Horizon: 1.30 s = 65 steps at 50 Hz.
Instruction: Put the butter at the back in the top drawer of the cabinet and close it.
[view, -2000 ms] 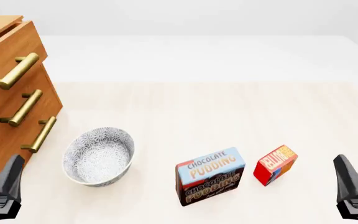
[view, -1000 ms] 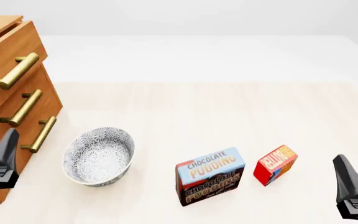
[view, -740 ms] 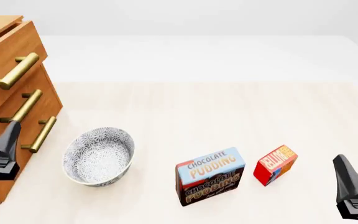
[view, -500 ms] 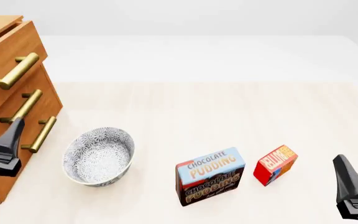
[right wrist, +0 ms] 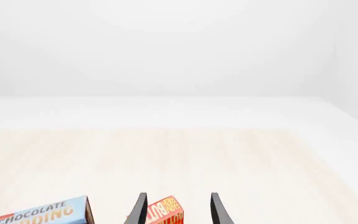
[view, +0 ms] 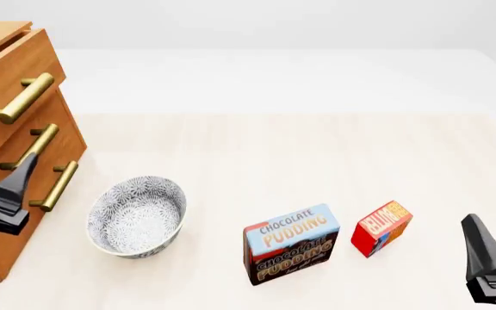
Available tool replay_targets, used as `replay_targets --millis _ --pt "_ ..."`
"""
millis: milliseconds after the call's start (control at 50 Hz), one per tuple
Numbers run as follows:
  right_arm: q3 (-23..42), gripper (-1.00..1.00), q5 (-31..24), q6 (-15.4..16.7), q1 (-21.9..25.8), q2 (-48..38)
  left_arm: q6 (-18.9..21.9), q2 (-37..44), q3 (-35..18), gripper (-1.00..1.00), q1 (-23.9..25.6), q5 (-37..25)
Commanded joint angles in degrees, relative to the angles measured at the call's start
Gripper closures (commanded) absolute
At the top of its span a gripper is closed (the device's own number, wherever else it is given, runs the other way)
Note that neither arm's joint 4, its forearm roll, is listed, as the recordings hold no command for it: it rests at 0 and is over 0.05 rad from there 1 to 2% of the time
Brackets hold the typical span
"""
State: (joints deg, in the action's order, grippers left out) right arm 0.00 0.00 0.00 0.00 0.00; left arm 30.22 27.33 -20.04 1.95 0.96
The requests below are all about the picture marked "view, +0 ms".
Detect long thick brass handle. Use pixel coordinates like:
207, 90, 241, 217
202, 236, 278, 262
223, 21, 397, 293
0, 72, 55, 126

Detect patterned grey-white bowl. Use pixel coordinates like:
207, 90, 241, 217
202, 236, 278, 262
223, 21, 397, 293
85, 175, 188, 260

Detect brass handle, medium length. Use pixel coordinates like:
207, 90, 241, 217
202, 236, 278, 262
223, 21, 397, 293
0, 123, 60, 171

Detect slim brass handle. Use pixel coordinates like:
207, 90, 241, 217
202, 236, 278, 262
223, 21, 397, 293
28, 160, 79, 213

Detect red butter box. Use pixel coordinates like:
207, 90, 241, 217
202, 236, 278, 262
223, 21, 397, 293
350, 199, 414, 259

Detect wooden drawer, middle-sized front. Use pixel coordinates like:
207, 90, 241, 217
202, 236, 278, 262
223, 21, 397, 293
0, 86, 88, 208

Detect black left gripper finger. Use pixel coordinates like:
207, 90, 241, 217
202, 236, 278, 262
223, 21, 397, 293
0, 153, 40, 217

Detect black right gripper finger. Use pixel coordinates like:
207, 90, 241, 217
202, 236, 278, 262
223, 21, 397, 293
460, 213, 496, 282

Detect chocolate pudding box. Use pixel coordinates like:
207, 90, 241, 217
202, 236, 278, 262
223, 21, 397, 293
242, 202, 342, 287

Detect wooden drawer, largest front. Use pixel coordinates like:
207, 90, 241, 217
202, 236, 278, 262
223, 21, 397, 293
0, 28, 67, 176

